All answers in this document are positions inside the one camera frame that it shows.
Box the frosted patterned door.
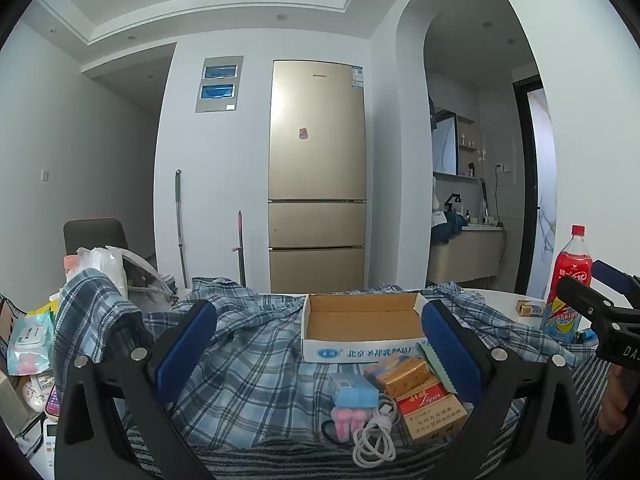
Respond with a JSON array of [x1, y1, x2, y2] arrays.
[[529, 89, 558, 301]]

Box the beige vanity cabinet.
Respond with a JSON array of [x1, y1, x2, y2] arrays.
[[427, 225, 506, 286]]

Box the dark blue clothes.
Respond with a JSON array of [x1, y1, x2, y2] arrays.
[[432, 210, 469, 244]]

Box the wet wipes pack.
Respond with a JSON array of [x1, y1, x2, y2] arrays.
[[7, 310, 56, 377]]

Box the black door frame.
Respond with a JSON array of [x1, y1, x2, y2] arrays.
[[512, 75, 547, 297]]

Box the plush pink bow hair tie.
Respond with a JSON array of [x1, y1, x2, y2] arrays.
[[320, 372, 382, 447]]

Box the gold refrigerator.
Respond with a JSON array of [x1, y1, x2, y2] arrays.
[[267, 60, 368, 295]]

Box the white plastic bag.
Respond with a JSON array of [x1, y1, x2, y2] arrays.
[[75, 246, 176, 306]]

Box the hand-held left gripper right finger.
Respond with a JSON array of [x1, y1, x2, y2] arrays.
[[420, 299, 588, 480]]

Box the red cigarette pack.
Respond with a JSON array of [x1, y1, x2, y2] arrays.
[[395, 379, 469, 445]]

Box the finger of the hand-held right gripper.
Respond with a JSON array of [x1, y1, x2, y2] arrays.
[[591, 260, 640, 308], [556, 275, 640, 333]]

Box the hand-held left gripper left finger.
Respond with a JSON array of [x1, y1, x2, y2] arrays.
[[55, 299, 218, 480]]

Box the grey electrical panel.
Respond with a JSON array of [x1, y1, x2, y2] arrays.
[[194, 56, 244, 114]]

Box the blue plaid cloth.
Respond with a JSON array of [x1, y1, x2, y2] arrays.
[[52, 268, 581, 456]]

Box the dark chair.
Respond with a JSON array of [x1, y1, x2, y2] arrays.
[[63, 218, 130, 272]]

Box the red soda bottle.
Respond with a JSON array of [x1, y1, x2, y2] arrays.
[[540, 225, 594, 345]]

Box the grey mop handle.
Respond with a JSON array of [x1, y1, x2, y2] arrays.
[[174, 170, 190, 288]]

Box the cardboard box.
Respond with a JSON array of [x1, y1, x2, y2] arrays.
[[301, 292, 432, 363]]

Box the wooden wall shelf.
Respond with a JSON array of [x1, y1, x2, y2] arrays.
[[457, 115, 482, 181]]

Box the person's right hand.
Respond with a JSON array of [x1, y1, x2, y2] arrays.
[[600, 364, 627, 436]]

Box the bathroom mirror cabinet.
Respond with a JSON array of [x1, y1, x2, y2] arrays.
[[431, 107, 459, 177]]

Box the green flat pad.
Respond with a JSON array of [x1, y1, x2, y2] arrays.
[[416, 341, 458, 397]]

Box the gold cigarette pack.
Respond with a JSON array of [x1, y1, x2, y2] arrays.
[[363, 353, 433, 400]]

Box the white cable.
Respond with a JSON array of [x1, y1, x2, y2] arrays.
[[351, 392, 401, 470]]

